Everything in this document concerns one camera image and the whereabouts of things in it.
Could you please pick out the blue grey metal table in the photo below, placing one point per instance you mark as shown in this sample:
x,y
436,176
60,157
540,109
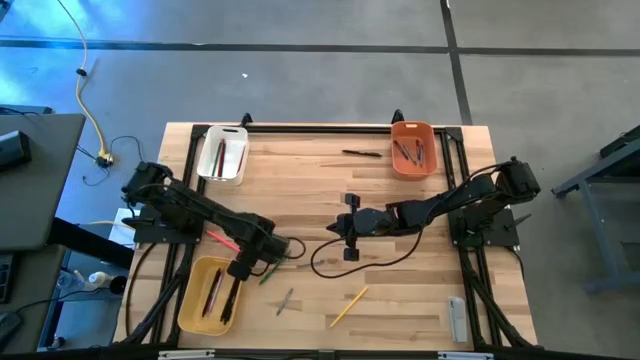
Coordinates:
x,y
600,235

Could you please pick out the green pen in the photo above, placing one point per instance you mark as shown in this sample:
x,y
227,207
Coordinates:
x,y
267,275

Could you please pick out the grey low desk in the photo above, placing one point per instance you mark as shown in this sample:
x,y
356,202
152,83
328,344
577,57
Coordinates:
x,y
30,280

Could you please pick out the yellow black power plug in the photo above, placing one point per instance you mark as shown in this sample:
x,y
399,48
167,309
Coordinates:
x,y
104,160

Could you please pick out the dark grey desk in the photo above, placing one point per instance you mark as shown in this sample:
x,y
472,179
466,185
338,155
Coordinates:
x,y
35,190

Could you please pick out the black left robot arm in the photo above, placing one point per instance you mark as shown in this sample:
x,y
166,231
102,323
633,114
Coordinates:
x,y
200,210

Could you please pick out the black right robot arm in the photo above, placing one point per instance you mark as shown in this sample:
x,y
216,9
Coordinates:
x,y
450,200

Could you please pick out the purple crayon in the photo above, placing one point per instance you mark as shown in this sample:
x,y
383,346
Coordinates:
x,y
400,149

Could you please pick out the black desk leg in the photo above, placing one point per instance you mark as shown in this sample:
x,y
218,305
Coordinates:
x,y
90,242

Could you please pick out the clear plastic bottle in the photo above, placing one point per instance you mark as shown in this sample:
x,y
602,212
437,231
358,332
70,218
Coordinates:
x,y
95,279

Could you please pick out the yellow plastic bin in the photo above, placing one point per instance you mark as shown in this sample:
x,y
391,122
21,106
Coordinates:
x,y
192,310

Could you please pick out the blue grey crayon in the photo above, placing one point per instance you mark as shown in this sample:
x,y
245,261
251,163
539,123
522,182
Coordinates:
x,y
409,154

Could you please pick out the black device on desk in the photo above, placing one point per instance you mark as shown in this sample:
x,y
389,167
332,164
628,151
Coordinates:
x,y
12,150

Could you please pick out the red brown pencil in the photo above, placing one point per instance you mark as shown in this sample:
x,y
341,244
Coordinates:
x,y
241,157

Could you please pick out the orange plastic bin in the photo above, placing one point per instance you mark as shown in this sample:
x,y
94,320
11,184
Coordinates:
x,y
430,167

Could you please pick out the white paper sheet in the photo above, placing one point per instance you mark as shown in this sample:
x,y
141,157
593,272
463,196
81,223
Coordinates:
x,y
120,235

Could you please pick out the black computer mouse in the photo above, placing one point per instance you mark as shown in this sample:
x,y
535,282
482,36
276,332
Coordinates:
x,y
7,327

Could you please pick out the yellow pencil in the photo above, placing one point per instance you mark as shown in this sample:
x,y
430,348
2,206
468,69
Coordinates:
x,y
348,307

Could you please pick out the white metal bracket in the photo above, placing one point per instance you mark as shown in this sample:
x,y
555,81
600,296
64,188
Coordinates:
x,y
186,354
465,356

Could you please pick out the white plastic bin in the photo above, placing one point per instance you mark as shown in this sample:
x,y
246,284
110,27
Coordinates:
x,y
232,172

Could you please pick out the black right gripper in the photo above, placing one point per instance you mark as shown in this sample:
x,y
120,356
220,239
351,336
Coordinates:
x,y
375,222

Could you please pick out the dark grey crayon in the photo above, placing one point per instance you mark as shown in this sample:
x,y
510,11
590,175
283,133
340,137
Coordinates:
x,y
421,150

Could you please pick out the backlit keyboard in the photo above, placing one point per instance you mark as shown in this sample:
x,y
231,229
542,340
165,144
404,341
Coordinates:
x,y
5,280

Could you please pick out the dark brown pencil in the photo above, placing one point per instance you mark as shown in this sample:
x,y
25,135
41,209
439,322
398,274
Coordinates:
x,y
221,167

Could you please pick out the clear purple pen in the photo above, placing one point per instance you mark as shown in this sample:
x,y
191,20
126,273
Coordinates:
x,y
218,295

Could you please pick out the black round lid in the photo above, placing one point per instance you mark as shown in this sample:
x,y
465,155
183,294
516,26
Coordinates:
x,y
118,284

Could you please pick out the black aluminium table frame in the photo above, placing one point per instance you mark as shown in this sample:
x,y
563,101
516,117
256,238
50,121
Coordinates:
x,y
325,129

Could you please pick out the black table clamp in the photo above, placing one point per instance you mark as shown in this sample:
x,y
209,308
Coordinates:
x,y
397,116
246,118

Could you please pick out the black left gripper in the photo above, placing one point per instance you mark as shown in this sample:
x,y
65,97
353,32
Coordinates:
x,y
267,247

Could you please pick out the pink red pencil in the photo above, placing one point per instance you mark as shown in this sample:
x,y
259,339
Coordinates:
x,y
220,240

